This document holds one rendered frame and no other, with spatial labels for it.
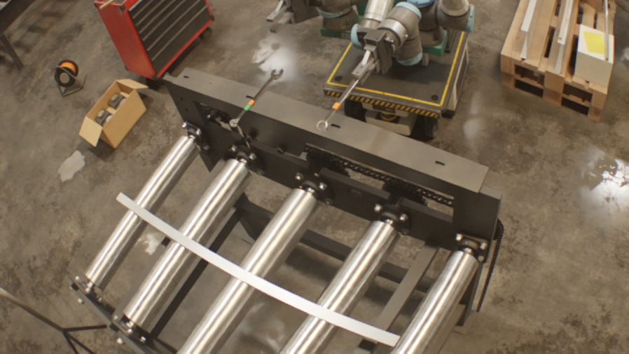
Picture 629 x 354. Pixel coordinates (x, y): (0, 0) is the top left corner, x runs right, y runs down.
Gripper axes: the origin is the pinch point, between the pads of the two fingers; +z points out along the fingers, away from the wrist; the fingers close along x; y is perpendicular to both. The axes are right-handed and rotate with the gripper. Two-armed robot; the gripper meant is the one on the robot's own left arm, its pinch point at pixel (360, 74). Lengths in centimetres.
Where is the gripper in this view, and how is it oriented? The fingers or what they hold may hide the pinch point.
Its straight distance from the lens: 143.3
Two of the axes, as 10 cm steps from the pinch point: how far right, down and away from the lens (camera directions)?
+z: -5.2, 7.2, -4.6
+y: 8.4, 3.1, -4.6
